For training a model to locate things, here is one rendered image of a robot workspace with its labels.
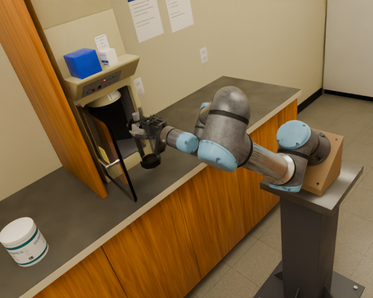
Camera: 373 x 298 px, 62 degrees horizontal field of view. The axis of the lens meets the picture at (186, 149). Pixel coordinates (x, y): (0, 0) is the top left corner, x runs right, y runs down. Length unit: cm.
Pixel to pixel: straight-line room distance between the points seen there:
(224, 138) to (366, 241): 182
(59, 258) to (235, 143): 88
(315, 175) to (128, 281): 101
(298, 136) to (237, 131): 39
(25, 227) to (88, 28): 85
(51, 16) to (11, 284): 103
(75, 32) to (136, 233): 93
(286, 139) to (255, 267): 128
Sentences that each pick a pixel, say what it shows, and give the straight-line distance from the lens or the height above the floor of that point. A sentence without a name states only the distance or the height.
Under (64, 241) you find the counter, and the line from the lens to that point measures 147.
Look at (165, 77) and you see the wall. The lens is 226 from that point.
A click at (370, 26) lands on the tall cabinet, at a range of 389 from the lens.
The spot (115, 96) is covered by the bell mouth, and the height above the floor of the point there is 133.
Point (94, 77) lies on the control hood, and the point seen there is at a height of 150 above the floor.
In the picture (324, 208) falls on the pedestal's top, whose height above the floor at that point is 93.
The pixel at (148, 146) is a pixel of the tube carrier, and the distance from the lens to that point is 143.
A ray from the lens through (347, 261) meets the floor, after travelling 238.
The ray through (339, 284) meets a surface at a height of 2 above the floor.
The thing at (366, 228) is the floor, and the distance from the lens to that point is 259.
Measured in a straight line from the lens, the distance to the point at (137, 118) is 140.
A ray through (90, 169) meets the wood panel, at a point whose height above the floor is 112.
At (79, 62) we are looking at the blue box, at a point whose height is 158.
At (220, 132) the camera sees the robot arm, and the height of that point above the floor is 145.
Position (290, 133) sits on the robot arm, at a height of 124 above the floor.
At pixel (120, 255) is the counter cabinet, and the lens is 156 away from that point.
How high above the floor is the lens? 187
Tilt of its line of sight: 32 degrees down
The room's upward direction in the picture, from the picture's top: 13 degrees counter-clockwise
